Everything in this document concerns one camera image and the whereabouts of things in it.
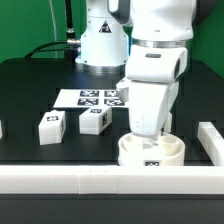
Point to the white fence bar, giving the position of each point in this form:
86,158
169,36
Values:
212,142
36,179

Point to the white object at left edge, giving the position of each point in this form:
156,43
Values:
1,133

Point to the white marker sheet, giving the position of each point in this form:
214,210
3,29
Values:
85,98

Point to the white front fence bar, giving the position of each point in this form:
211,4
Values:
36,179

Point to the white right fence bar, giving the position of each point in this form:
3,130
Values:
212,142

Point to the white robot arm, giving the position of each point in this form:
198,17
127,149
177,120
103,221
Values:
148,39

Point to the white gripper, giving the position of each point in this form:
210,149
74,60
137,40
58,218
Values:
150,86

